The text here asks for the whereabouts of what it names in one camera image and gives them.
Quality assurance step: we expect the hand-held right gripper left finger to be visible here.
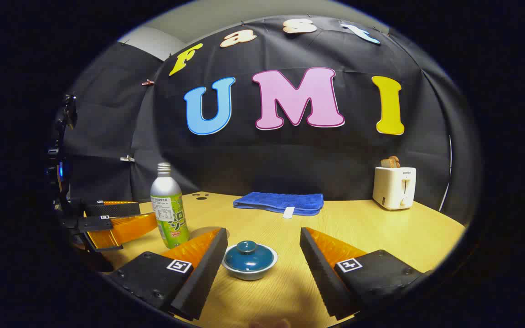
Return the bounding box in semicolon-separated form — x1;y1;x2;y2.
108;227;229;322

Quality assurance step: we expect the white toaster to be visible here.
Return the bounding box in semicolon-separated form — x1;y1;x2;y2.
372;166;417;211

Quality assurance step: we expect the black backdrop cloth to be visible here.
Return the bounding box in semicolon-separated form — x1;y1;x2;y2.
61;14;478;225

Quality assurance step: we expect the blue teacup lid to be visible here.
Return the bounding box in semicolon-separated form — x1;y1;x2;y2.
224;241;275;273

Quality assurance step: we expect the blue folded towel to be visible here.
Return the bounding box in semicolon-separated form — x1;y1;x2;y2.
233;192;324;219

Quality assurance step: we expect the silver green-label water bottle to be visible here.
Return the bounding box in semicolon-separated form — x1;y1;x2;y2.
150;162;190;249

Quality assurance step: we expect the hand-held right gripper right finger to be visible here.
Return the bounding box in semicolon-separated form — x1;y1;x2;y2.
299;226;432;320

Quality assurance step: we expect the round brown coaster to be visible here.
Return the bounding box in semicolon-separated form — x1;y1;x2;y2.
190;226;230;240

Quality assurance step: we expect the white teacup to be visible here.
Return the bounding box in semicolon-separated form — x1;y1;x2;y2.
222;253;278;281

